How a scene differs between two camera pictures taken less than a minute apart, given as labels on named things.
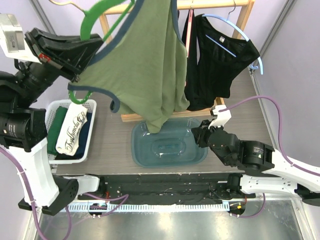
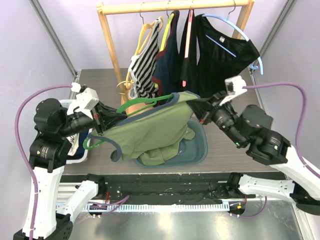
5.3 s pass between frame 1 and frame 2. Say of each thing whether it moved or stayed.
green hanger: moved
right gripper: moved
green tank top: moved
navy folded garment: stayed
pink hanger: stayed
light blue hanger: stayed
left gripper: moved
